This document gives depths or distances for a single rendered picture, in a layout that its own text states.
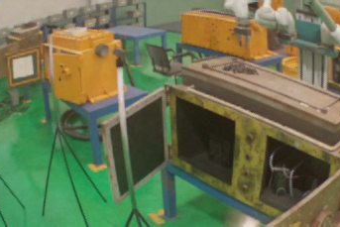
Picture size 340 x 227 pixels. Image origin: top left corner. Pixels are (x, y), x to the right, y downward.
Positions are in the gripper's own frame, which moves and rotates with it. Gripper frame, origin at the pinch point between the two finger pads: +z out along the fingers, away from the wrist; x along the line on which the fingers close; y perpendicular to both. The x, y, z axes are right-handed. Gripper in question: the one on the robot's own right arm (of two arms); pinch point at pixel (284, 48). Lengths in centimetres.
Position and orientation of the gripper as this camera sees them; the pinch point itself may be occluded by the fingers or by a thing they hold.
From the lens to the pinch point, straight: 320.6
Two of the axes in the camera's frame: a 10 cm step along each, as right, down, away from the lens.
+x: -7.6, -2.4, 6.0
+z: 0.3, 9.2, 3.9
